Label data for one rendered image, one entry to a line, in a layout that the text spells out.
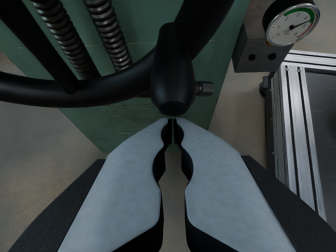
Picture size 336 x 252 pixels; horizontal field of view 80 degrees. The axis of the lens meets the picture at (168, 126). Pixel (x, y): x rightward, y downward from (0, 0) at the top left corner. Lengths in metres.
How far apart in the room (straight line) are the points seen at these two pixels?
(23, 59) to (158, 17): 0.28
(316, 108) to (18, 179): 1.21
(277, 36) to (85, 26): 0.30
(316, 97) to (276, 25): 0.63
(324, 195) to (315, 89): 0.39
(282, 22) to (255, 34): 0.06
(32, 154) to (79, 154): 0.22
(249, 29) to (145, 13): 0.17
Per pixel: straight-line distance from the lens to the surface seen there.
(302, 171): 0.74
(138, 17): 0.37
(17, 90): 0.24
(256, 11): 0.42
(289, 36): 0.35
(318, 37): 1.54
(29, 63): 0.51
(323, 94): 0.95
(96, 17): 0.22
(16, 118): 1.25
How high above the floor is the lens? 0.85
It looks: 63 degrees down
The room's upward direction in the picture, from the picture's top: 5 degrees counter-clockwise
